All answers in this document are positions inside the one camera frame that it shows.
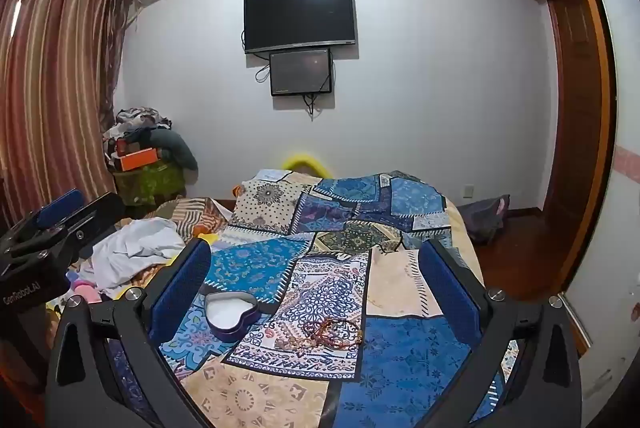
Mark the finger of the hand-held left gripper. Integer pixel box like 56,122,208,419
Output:
0,192,127,259
21,188,86,235

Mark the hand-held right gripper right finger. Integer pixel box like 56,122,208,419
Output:
420,238,584,428

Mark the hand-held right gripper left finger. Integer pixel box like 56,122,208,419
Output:
45,238,213,428

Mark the purple heart-shaped tin box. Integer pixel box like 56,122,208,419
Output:
202,291,261,340

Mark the pile of beaded bracelets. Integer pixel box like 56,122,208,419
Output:
272,316,364,352

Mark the white cloth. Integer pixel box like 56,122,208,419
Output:
92,217,187,293

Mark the pink object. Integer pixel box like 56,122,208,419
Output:
70,280,103,303

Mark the striped beige bedsheet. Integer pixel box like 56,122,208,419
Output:
115,197,236,239

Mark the dark bag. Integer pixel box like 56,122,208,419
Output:
457,194,511,245

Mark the orange box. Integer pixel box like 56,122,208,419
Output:
114,147,160,171

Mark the striped brown curtain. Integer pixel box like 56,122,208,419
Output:
0,0,136,229

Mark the pile of clothes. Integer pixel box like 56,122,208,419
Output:
102,106,173,153

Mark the blue patchwork blanket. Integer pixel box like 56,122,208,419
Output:
160,169,518,428

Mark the yellow plastic object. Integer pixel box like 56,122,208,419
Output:
281,153,331,179

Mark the wooden wardrobe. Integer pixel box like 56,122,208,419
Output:
542,0,619,301

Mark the small black wall monitor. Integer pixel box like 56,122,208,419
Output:
269,48,334,97

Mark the black wall television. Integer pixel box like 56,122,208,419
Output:
243,0,357,55

